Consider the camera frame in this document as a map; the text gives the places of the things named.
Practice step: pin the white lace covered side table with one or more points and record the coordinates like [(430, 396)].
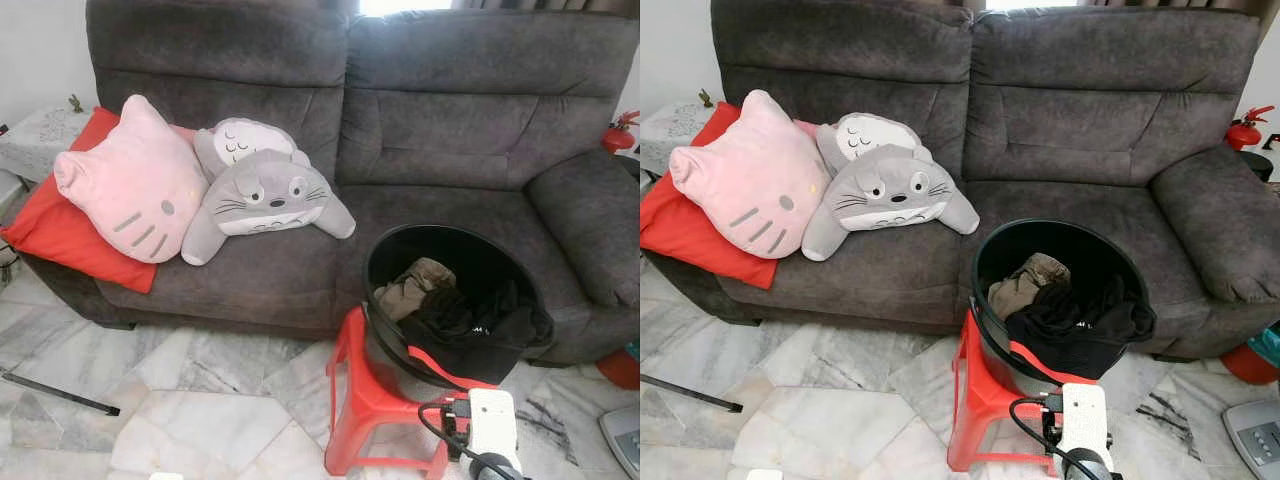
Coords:
[(675, 125), (40, 135)]

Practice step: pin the pink cat face pillow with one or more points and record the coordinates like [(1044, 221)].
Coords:
[(130, 180), (750, 175)]

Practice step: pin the bright window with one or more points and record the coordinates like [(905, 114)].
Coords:
[(400, 6), (1030, 4)]

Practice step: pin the khaki garment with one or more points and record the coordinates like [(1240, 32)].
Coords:
[(410, 290), (1020, 285)]

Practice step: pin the red cushion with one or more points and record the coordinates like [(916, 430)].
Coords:
[(690, 235), (60, 235)]

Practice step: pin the red fire extinguisher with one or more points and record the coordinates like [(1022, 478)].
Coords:
[(618, 138), (1243, 133)]

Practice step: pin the black garment with red trim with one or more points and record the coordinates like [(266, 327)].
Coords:
[(1080, 325), (490, 325)]

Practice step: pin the dark grey fabric sofa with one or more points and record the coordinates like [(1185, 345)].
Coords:
[(1080, 130), (450, 130)]

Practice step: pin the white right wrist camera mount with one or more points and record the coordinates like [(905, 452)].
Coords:
[(492, 420), (1085, 415)]

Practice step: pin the red plastic stool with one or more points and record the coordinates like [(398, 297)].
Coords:
[(985, 400), (365, 400)]

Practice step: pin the brown curtain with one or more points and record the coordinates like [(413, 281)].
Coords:
[(540, 4), (1180, 4)]

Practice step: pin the small dark figurine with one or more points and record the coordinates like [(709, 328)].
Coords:
[(706, 98), (76, 103)]

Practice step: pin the grey device with buttons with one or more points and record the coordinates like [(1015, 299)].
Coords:
[(622, 440), (1255, 440)]

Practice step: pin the grey sleeping Totoro plush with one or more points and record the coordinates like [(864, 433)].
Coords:
[(868, 135), (245, 140)]

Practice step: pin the black plastic bucket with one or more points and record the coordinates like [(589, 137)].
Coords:
[(480, 255), (1090, 250)]

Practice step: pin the grey open-eyed Totoro plush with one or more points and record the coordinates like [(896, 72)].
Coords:
[(265, 190), (885, 185)]

